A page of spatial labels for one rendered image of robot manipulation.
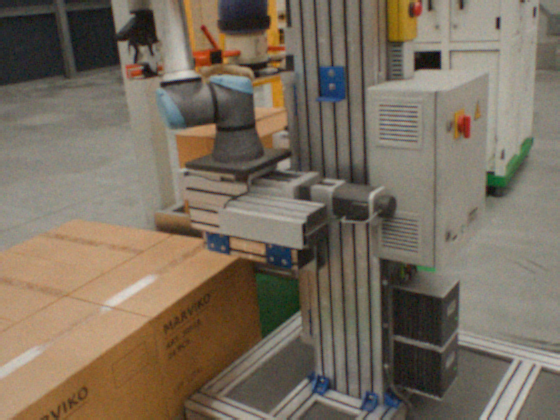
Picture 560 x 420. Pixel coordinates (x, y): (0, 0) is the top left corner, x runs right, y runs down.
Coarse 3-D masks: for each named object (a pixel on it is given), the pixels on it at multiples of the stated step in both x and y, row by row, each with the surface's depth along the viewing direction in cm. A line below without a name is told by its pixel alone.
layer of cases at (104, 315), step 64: (0, 256) 252; (64, 256) 247; (128, 256) 242; (192, 256) 237; (0, 320) 199; (64, 320) 196; (128, 320) 193; (192, 320) 212; (256, 320) 250; (0, 384) 165; (64, 384) 165; (128, 384) 187; (192, 384) 216
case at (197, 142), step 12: (264, 108) 299; (276, 108) 297; (264, 120) 271; (276, 120) 269; (192, 132) 259; (204, 132) 257; (264, 132) 248; (276, 132) 250; (180, 144) 258; (192, 144) 255; (204, 144) 251; (264, 144) 244; (180, 156) 261; (192, 156) 257; (180, 168) 263
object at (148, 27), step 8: (144, 16) 212; (152, 16) 213; (144, 24) 211; (152, 24) 213; (136, 32) 210; (144, 32) 209; (152, 32) 212; (136, 40) 211; (144, 40) 209; (152, 40) 214
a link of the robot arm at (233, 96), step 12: (216, 84) 167; (228, 84) 166; (240, 84) 166; (216, 96) 165; (228, 96) 166; (240, 96) 167; (252, 96) 171; (216, 108) 166; (228, 108) 167; (240, 108) 168; (252, 108) 171; (216, 120) 169; (228, 120) 169; (240, 120) 169; (252, 120) 172
